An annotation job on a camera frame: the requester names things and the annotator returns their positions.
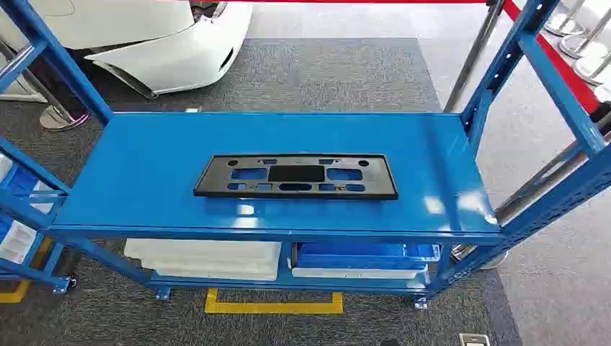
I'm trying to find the black plastic plate frame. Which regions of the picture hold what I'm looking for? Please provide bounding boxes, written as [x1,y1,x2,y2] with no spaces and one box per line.
[193,154,399,201]

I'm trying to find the blue plastic bin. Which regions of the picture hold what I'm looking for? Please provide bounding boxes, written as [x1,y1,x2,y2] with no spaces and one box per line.
[291,241,441,271]

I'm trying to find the dark grey carpet mat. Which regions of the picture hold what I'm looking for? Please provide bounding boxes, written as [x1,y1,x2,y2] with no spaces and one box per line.
[0,37,524,346]

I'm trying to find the white plastic tray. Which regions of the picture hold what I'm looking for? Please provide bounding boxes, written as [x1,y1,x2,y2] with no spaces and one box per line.
[291,265,431,281]

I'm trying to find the white plastic bin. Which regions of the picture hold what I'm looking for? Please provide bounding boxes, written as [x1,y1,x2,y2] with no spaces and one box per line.
[124,239,282,282]

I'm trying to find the blue metal shelf rack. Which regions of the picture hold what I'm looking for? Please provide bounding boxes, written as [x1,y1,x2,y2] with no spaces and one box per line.
[0,0,611,311]

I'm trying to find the red barrier belt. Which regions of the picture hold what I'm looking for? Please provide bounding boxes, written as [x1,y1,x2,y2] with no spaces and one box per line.
[228,0,488,5]
[501,0,602,115]

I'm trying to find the white car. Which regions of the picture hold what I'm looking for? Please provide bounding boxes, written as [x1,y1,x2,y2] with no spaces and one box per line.
[0,0,254,99]

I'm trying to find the small blue parts bin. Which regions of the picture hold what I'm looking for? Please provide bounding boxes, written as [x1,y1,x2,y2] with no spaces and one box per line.
[0,162,40,198]

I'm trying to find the small white parts tray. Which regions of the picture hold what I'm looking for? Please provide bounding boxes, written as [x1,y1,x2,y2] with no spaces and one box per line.
[0,220,38,265]

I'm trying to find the chrome stanchion post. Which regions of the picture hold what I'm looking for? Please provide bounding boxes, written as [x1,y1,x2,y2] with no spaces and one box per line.
[442,0,506,114]
[450,112,611,271]
[544,0,593,37]
[572,51,611,88]
[558,9,611,60]
[0,40,91,133]

